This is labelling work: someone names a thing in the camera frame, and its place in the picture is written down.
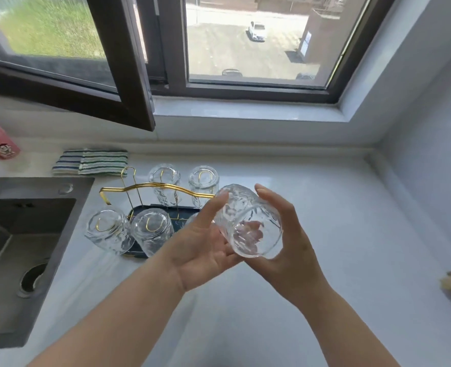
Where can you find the person's right hand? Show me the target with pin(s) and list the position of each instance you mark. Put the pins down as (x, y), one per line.
(290, 256)

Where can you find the person's left hand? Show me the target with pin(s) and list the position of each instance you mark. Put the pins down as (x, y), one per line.
(200, 252)

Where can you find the person's left thumb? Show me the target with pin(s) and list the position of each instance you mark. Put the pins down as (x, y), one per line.
(214, 212)

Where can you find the person's right thumb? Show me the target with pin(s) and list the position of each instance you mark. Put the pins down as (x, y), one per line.
(276, 204)

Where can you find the clear textured glass cup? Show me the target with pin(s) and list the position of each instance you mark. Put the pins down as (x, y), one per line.
(152, 231)
(165, 183)
(108, 231)
(244, 215)
(203, 185)

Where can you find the person's left forearm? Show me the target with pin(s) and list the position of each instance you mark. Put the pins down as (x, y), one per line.
(126, 321)

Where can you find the person's right forearm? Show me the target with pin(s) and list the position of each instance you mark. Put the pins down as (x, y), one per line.
(336, 332)

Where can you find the gold cup rack blue tray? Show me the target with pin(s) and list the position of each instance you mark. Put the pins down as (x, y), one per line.
(141, 187)

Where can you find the green striped dish cloth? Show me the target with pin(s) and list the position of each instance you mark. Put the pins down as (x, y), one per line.
(103, 161)

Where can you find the dark parked car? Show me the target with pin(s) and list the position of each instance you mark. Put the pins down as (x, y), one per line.
(232, 72)
(305, 76)

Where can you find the round grey sink hole cap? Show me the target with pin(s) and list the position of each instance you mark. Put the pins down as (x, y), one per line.
(65, 189)

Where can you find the blue striped dish cloth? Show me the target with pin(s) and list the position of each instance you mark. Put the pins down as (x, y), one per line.
(66, 162)

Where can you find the dark brown open window sash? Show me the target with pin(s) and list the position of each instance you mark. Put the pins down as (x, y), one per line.
(129, 72)

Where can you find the white car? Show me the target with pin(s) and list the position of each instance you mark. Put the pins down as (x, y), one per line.
(258, 31)

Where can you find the brown building outside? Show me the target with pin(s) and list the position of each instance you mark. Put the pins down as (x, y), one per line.
(323, 30)

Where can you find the round sink drain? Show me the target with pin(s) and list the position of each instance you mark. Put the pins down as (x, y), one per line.
(32, 280)

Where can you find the grey steel sink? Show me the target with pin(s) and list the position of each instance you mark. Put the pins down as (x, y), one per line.
(15, 225)

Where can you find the dark brown window frame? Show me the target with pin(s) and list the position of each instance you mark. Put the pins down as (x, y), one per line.
(256, 89)

